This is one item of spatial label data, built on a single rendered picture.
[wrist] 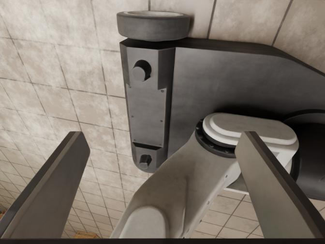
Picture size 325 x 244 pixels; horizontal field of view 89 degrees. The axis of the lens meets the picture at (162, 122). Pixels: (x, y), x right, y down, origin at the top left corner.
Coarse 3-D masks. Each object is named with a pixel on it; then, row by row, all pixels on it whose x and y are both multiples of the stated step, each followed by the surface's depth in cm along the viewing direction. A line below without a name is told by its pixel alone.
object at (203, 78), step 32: (128, 64) 43; (160, 64) 42; (192, 64) 44; (224, 64) 42; (256, 64) 41; (288, 64) 39; (128, 96) 52; (160, 96) 49; (192, 96) 49; (224, 96) 47; (256, 96) 45; (288, 96) 44; (320, 96) 42; (160, 128) 57; (192, 128) 56; (320, 128) 42; (160, 160) 66; (320, 160) 35; (320, 192) 36
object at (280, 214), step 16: (240, 144) 11; (256, 144) 9; (240, 160) 11; (256, 160) 9; (272, 160) 8; (256, 176) 9; (272, 176) 8; (288, 176) 7; (256, 192) 9; (272, 192) 8; (288, 192) 7; (256, 208) 9; (272, 208) 8; (288, 208) 7; (304, 208) 6; (272, 224) 8; (288, 224) 7; (304, 224) 6; (320, 224) 6
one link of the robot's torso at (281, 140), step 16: (208, 128) 38; (224, 128) 37; (240, 128) 37; (256, 128) 37; (272, 128) 38; (288, 128) 38; (272, 144) 35; (288, 144) 35; (288, 160) 35; (240, 176) 48; (240, 192) 45
